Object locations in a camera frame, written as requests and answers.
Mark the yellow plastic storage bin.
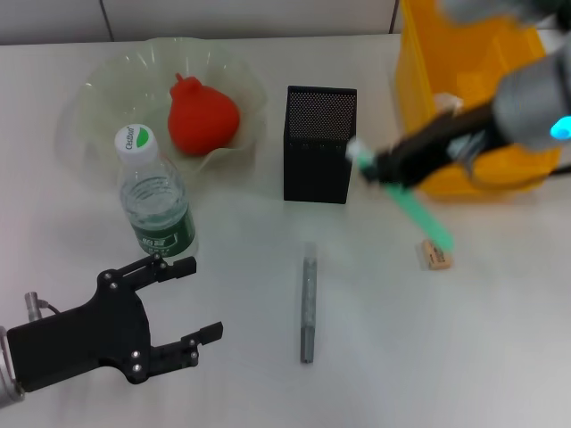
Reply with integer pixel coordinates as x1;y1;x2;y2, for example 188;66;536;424
394;0;564;198

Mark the left gripper cable silver plug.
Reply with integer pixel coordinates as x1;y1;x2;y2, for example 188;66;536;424
24;291;59;322

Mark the beige eraser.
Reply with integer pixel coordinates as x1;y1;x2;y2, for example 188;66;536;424
421;239;454;271

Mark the green pen white cap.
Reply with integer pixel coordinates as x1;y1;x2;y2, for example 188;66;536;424
347;140;456;255

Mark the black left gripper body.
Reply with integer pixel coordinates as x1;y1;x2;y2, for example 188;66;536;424
6;269;153;393

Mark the right gripper cable silver plug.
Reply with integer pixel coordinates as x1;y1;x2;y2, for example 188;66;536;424
461;155;571;191

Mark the green translucent fruit plate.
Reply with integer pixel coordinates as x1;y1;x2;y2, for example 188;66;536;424
73;37;269;180

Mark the clear water bottle green label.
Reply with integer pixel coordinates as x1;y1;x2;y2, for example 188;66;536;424
113;124;197;260

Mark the black mesh pen holder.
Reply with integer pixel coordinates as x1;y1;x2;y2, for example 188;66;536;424
283;85;358;205

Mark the grey pen clear cap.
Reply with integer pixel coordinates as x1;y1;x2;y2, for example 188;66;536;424
299;242;319;365

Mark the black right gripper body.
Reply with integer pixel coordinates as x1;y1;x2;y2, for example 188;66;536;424
396;104;499;188

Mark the red knitted toy fruit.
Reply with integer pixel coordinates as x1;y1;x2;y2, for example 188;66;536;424
167;72;242;156

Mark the gripper cable silver plug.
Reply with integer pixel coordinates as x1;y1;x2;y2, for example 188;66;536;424
461;155;571;191
24;291;59;322

